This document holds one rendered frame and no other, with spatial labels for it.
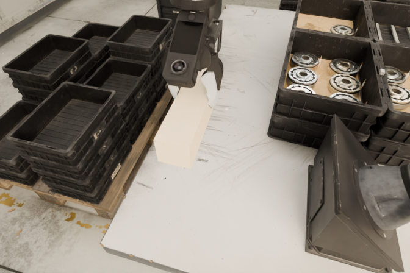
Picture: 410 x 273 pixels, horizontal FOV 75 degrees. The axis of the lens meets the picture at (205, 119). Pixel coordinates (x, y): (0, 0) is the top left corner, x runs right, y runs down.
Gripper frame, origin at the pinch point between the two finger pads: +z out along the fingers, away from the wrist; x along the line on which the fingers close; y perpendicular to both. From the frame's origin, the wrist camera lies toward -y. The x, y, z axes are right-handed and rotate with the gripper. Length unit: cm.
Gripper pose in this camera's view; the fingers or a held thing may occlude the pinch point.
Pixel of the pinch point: (193, 102)
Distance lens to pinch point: 51.7
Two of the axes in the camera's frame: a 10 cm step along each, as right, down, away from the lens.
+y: 2.6, -6.9, 6.7
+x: -9.6, -1.9, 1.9
